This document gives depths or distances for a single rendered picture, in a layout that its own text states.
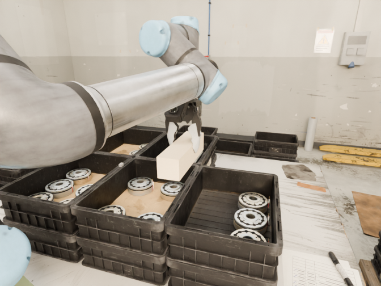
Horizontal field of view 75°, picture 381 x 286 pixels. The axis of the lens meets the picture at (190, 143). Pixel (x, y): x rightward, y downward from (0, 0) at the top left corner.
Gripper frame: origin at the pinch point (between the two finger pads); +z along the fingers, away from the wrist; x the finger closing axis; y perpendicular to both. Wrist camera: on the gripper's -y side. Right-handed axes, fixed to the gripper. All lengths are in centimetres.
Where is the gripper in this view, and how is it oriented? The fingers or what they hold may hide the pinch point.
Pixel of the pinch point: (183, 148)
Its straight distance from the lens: 74.5
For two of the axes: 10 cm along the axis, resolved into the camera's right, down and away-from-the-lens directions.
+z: 0.0, 9.4, 3.3
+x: -9.5, -1.0, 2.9
